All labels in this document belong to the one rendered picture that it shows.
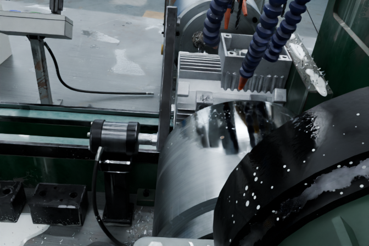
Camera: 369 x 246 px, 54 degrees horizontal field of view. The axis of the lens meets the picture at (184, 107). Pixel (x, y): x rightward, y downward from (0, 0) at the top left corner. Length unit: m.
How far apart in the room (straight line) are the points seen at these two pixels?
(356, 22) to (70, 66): 0.91
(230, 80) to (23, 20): 0.54
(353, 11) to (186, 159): 0.48
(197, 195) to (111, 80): 0.87
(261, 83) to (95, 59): 0.80
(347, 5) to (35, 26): 0.70
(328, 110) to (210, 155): 0.28
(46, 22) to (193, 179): 0.66
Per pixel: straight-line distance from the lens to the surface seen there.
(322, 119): 0.16
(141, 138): 0.64
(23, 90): 1.21
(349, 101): 0.16
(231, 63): 0.66
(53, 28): 0.96
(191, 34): 0.91
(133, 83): 1.21
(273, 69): 0.68
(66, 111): 0.89
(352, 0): 0.81
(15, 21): 1.00
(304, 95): 0.61
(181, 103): 0.67
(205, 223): 0.39
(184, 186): 0.42
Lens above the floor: 1.43
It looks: 35 degrees down
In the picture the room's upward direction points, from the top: 6 degrees clockwise
